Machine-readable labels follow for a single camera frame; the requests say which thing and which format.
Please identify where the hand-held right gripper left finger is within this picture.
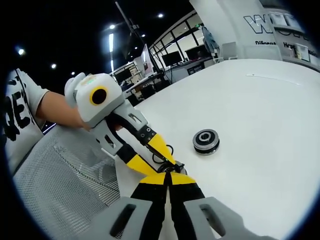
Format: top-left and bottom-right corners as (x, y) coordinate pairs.
(82, 171), (168, 240)

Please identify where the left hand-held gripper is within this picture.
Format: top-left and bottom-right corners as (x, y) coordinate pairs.
(74, 73), (180, 176)

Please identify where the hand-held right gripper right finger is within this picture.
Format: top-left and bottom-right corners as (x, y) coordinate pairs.
(168, 171), (276, 240)

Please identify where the metal wheel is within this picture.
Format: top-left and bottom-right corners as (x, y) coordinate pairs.
(157, 161), (189, 176)
(192, 128), (221, 156)

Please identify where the black rubber ring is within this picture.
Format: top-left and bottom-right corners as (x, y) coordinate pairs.
(151, 144), (186, 173)

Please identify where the person's left forearm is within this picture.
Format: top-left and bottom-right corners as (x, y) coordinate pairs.
(34, 90), (92, 131)

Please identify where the grey mesh chair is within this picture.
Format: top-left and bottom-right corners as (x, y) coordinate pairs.
(12, 124), (141, 240)

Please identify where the black monitor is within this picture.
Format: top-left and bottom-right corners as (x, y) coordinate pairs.
(186, 44), (207, 61)
(161, 51), (181, 68)

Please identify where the office desk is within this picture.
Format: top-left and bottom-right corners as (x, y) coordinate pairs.
(169, 58), (216, 83)

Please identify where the white table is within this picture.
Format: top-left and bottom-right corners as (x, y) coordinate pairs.
(108, 58), (320, 240)

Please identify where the black pole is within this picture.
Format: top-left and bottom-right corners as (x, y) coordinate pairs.
(114, 1), (166, 76)

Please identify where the person's body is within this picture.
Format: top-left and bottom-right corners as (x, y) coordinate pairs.
(3, 67), (51, 175)

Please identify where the office chair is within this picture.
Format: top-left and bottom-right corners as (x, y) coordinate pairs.
(201, 26), (225, 63)

